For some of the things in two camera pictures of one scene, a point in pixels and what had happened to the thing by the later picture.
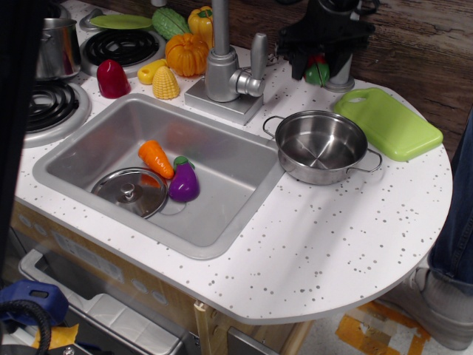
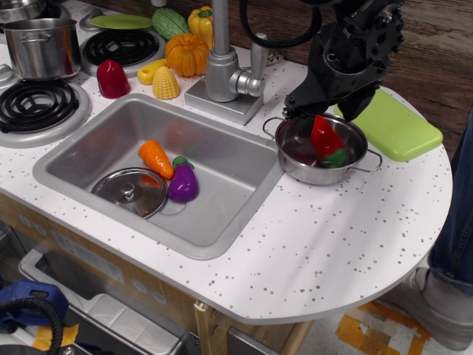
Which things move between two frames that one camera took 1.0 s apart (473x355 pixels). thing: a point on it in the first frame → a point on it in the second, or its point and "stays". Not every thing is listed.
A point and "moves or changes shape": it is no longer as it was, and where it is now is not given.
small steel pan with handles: x=321 y=147 stays
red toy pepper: x=318 y=70 moves or changes shape
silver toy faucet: x=230 y=93 stays
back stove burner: x=133 y=47 stays
